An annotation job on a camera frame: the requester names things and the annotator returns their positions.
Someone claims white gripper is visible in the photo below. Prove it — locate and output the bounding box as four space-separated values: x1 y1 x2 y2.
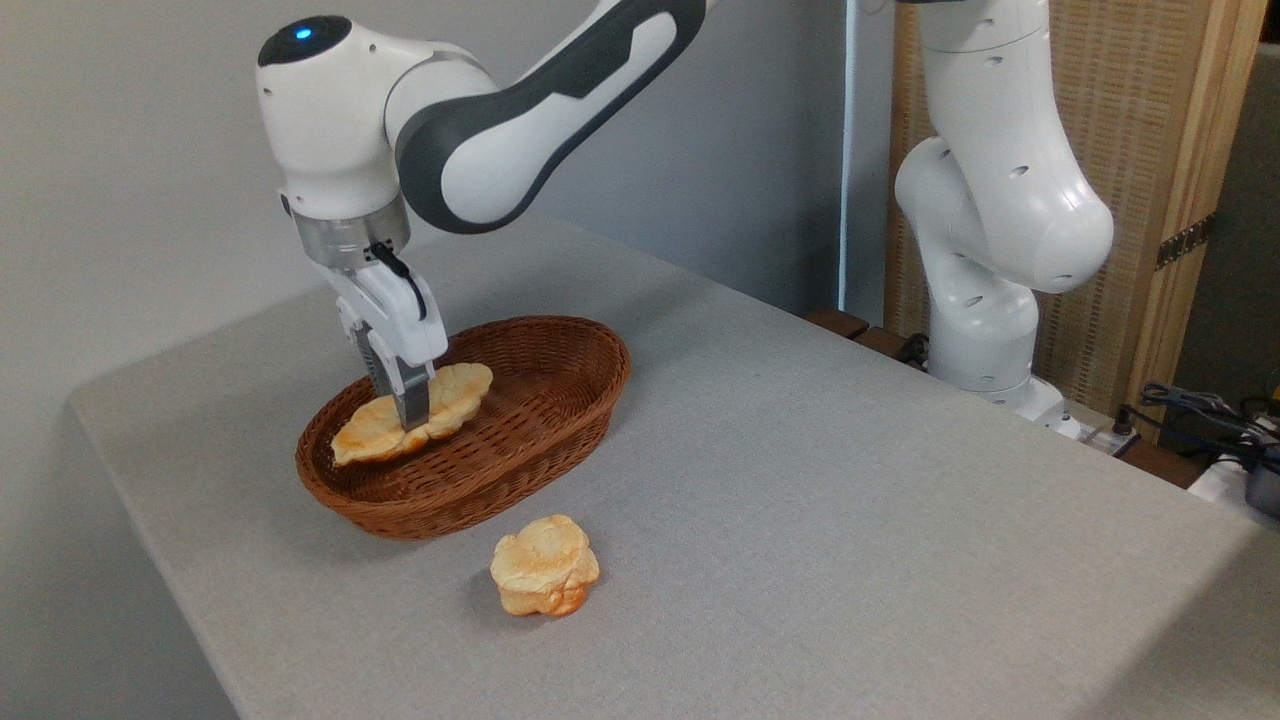
335 262 449 433

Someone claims long braided bread loaf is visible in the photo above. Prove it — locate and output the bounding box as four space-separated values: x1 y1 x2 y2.
331 362 494 467

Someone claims round flower-shaped bread roll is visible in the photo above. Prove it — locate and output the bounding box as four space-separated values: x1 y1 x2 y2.
489 515 601 618

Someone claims brown wicker basket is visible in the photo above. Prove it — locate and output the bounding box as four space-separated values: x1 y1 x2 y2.
295 316 632 541

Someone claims brass hinge on screen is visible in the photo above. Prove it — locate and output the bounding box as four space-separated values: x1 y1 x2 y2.
1155 212 1218 271

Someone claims grey device box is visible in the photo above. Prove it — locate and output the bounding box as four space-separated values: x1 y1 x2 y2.
1245 462 1280 519

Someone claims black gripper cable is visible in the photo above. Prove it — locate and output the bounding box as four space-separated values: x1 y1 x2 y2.
364 242 429 323

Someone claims woven screen with wooden frame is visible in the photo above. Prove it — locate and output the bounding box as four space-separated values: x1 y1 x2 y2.
885 0 1269 441

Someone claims bundle of dark cables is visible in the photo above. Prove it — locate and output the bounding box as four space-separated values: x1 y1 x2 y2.
1112 382 1280 473

